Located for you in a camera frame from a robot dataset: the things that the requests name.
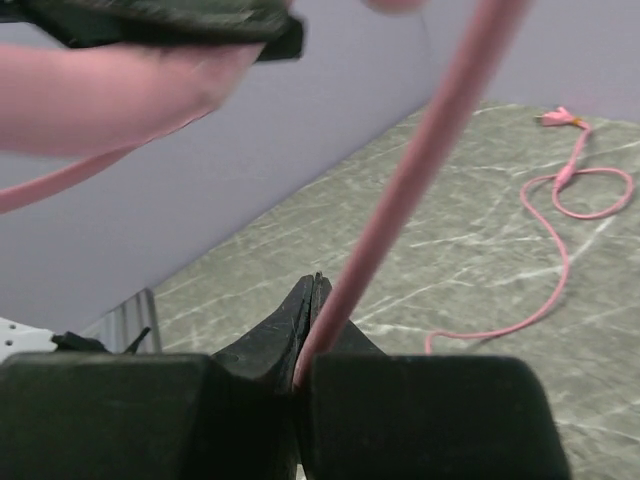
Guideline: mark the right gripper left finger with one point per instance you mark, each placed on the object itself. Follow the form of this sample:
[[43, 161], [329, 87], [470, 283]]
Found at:
[[268, 352]]

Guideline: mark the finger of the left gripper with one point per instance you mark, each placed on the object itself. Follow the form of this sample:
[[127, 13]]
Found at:
[[81, 24]]

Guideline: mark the pink headset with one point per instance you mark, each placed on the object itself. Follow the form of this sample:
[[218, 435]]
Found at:
[[486, 40]]

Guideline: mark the front aluminium rail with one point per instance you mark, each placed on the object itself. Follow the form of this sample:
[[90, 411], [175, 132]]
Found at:
[[120, 327]]

